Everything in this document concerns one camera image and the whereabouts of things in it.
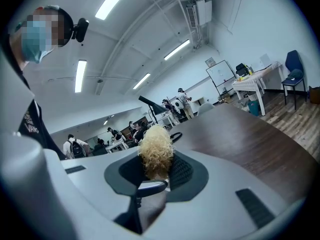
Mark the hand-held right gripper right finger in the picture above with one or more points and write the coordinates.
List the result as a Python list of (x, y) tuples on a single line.
[(190, 174)]

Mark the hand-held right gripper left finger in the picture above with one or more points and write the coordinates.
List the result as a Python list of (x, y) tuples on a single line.
[(120, 177)]

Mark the yellow fibrous scrubber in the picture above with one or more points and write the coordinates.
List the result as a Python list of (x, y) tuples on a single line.
[(156, 151)]

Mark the small white table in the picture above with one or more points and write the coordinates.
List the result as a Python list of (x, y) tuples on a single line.
[(116, 146)]

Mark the white round chair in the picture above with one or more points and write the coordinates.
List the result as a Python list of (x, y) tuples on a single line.
[(205, 108)]

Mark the black lamp on stand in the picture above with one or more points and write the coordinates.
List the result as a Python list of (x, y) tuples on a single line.
[(153, 106)]

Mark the cardboard box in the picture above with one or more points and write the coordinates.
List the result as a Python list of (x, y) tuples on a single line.
[(226, 98)]

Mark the teal bin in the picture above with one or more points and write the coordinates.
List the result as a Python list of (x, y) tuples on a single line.
[(253, 107)]

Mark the long ceiling light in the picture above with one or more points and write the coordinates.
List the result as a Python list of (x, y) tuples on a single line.
[(113, 1), (141, 81), (80, 76), (177, 49)]

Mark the person's dark printed shirt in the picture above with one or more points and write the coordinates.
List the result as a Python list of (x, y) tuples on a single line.
[(32, 124)]

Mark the whiteboard on stand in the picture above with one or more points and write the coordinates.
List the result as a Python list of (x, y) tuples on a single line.
[(220, 73)]

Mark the black bag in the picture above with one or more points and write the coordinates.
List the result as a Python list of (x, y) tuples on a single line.
[(241, 69)]

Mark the dark green cap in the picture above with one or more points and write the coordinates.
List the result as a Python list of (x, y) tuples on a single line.
[(295, 74)]

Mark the brown bag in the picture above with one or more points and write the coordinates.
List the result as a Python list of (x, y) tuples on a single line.
[(315, 95)]

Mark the blue chair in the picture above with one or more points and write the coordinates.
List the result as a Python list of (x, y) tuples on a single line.
[(295, 66)]

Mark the blue face mask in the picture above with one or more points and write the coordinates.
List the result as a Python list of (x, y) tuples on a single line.
[(32, 42)]

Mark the white ceiling air conditioner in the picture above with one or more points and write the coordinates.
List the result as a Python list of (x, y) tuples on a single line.
[(198, 11)]

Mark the wall poster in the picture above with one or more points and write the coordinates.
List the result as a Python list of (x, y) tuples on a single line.
[(210, 62)]

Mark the black head-mounted camera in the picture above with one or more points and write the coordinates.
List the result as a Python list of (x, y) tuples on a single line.
[(81, 30)]

